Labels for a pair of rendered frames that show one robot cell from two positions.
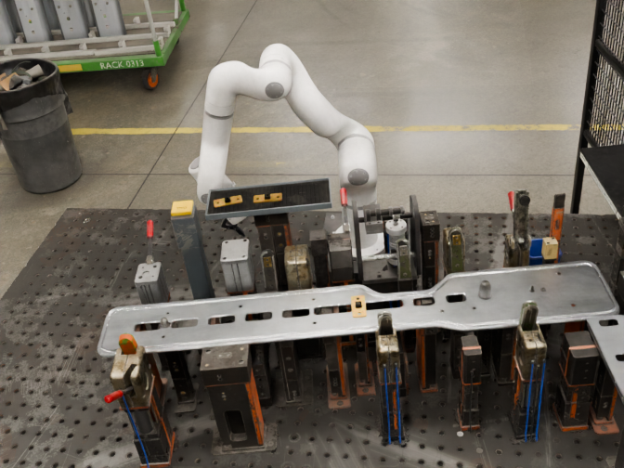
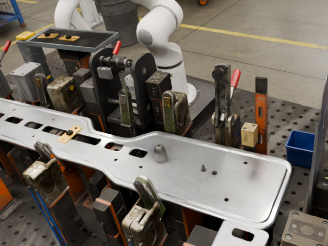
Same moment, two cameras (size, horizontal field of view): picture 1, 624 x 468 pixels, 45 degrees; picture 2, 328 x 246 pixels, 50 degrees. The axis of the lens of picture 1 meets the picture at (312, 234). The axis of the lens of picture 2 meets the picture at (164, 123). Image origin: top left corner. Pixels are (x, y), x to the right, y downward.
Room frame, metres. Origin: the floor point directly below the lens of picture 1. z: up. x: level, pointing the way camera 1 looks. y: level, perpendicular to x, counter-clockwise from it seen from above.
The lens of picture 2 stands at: (0.90, -0.86, 1.64)
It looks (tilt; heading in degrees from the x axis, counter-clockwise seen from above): 36 degrees down; 33
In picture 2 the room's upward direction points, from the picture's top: 11 degrees counter-clockwise
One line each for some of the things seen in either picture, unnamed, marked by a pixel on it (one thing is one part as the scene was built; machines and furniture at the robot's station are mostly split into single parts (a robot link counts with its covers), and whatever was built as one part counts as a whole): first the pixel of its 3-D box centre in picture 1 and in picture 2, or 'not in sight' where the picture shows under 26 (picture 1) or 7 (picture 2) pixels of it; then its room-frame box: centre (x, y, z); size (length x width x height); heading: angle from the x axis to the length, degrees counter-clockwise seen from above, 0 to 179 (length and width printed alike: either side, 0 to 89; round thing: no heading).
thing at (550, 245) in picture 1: (545, 291); (250, 176); (1.61, -0.65, 0.88); 0.04 x 0.04 x 0.36; 87
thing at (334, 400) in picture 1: (333, 350); (67, 164); (1.51, -0.02, 0.84); 0.17 x 0.06 x 0.29; 177
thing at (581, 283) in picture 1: (351, 310); (64, 135); (1.50, -0.08, 1.00); 1.38 x 0.22 x 0.02; 87
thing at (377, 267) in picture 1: (388, 271); (134, 117); (1.71, -0.21, 0.94); 0.18 x 0.13 x 0.49; 87
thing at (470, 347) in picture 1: (470, 384); (119, 235); (1.33, -0.36, 0.84); 0.11 x 0.08 x 0.29; 177
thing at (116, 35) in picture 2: (268, 198); (70, 39); (1.86, 0.11, 1.16); 0.37 x 0.14 x 0.02; 87
